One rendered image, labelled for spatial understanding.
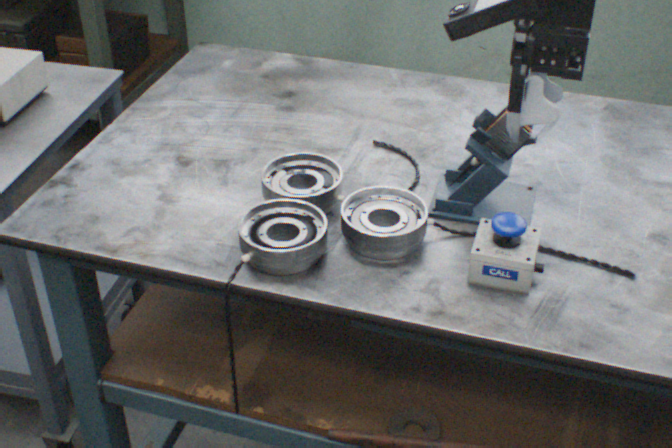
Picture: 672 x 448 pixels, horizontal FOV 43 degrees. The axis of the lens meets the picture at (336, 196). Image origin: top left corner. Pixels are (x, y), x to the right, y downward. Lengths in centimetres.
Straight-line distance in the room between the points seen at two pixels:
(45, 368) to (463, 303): 95
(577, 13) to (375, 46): 181
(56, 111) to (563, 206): 94
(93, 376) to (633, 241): 75
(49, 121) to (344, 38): 136
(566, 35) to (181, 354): 69
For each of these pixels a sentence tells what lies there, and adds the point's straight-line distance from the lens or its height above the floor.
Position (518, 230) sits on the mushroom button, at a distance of 97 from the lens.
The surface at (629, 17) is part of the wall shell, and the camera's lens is 260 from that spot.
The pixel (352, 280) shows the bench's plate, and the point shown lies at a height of 80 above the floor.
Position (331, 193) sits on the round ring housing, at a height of 83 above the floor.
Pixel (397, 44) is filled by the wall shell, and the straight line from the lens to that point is 273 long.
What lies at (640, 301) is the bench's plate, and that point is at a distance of 102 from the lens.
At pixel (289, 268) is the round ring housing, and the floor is 82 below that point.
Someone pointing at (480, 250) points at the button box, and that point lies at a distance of 97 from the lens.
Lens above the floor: 144
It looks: 34 degrees down
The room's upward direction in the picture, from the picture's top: straight up
